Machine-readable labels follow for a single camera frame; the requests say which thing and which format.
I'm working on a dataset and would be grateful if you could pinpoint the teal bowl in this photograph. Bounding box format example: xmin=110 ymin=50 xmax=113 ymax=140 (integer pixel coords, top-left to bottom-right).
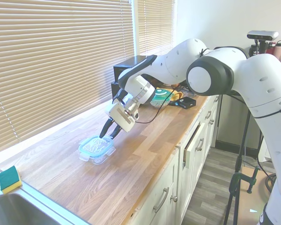
xmin=149 ymin=88 xmax=177 ymax=109

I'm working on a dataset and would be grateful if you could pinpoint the pink bottle black cap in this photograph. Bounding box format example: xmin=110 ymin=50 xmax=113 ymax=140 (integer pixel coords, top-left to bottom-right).
xmin=274 ymin=40 xmax=281 ymax=62

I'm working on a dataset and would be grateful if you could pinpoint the red bottle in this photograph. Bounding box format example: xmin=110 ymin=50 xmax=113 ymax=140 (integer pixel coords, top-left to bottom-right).
xmin=265 ymin=41 xmax=277 ymax=56

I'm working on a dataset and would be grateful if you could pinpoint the clear teal-rimmed container lid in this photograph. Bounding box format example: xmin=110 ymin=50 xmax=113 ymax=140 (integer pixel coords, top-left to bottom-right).
xmin=78 ymin=135 xmax=116 ymax=163

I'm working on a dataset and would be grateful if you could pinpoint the black floor cable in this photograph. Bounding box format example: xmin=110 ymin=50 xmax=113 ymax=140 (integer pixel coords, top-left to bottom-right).
xmin=254 ymin=137 xmax=277 ymax=194

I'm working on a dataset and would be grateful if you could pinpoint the black box appliance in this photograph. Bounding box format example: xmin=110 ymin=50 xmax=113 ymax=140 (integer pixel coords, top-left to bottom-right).
xmin=111 ymin=55 xmax=148 ymax=101

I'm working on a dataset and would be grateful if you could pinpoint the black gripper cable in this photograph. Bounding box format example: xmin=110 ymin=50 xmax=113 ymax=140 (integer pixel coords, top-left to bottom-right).
xmin=133 ymin=89 xmax=178 ymax=124

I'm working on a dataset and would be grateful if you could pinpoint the grey stereo camera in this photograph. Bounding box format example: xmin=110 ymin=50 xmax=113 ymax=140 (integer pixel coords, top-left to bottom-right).
xmin=246 ymin=30 xmax=280 ymax=41

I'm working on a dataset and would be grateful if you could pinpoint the narrow beige window blind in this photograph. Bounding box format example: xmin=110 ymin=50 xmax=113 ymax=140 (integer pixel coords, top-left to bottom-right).
xmin=136 ymin=0 xmax=177 ymax=57

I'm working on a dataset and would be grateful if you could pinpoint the white drawer front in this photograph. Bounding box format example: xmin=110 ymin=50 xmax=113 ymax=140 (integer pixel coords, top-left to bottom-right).
xmin=182 ymin=121 xmax=206 ymax=170

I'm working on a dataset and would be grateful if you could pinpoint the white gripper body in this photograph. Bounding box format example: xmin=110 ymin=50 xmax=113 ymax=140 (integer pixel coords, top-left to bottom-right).
xmin=104 ymin=102 xmax=136 ymax=133

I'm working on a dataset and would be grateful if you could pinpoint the yellow cloth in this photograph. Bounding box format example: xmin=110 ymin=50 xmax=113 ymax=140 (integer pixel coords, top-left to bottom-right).
xmin=165 ymin=88 xmax=184 ymax=102

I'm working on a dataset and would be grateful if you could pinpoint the long silver cabinet handle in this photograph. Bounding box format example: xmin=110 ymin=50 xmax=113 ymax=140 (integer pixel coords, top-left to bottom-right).
xmin=153 ymin=187 xmax=170 ymax=213

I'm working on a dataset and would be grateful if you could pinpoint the yellow green sponge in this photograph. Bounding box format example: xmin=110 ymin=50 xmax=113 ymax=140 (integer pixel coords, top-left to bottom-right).
xmin=0 ymin=165 xmax=23 ymax=195

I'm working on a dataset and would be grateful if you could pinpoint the wide beige window blind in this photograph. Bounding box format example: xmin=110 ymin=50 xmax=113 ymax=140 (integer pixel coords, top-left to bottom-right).
xmin=0 ymin=0 xmax=135 ymax=156

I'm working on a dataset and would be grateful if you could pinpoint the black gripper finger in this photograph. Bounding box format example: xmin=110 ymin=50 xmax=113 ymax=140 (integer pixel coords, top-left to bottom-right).
xmin=110 ymin=125 xmax=122 ymax=139
xmin=98 ymin=118 xmax=114 ymax=138

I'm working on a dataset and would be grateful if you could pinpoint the stainless steel sink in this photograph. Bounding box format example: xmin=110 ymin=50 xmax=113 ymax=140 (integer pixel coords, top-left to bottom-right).
xmin=0 ymin=191 xmax=85 ymax=225

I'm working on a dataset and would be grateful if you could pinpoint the black camera tripod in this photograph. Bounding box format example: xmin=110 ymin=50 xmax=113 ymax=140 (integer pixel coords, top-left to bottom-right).
xmin=222 ymin=39 xmax=267 ymax=225

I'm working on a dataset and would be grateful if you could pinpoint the white kitchen cabinet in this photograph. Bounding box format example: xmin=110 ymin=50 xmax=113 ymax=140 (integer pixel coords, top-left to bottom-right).
xmin=127 ymin=93 xmax=221 ymax=225

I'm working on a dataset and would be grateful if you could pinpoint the green black clamp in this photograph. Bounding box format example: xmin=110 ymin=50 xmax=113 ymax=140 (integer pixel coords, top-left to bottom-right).
xmin=229 ymin=165 xmax=259 ymax=200

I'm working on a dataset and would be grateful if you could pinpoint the silver drawer handle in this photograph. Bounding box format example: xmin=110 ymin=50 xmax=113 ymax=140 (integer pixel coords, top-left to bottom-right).
xmin=195 ymin=137 xmax=205 ymax=152

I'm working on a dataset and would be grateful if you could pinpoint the small black electronics box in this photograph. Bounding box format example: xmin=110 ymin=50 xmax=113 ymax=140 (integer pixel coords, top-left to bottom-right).
xmin=175 ymin=97 xmax=197 ymax=110

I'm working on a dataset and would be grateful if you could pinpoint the clear glass food container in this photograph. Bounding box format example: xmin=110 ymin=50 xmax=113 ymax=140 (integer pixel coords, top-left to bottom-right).
xmin=89 ymin=150 xmax=113 ymax=166

